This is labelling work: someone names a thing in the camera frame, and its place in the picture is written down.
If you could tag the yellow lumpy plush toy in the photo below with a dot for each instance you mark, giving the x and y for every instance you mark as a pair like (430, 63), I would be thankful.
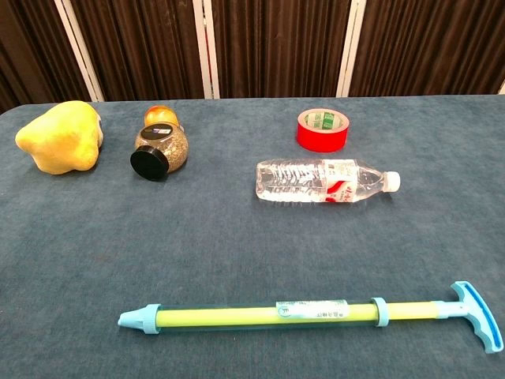
(59, 138)

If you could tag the white partition frame post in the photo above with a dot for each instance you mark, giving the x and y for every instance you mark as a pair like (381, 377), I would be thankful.
(206, 47)
(80, 51)
(351, 47)
(502, 86)

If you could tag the spice jar with black lid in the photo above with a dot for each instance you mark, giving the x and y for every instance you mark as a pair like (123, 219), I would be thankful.
(163, 148)

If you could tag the clear plastic water bottle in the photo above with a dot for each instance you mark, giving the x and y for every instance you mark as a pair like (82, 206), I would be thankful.
(300, 181)

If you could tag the dark brown curtain panel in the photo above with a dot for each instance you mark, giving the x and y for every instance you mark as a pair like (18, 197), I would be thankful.
(276, 47)
(31, 51)
(434, 47)
(138, 47)

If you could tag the blue felt table cover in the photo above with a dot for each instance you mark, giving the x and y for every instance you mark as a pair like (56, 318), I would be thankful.
(236, 245)

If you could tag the orange jelly cup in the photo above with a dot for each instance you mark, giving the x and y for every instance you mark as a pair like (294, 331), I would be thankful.
(161, 115)

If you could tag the red tape roll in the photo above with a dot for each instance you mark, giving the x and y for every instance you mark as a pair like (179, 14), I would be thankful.
(321, 138)

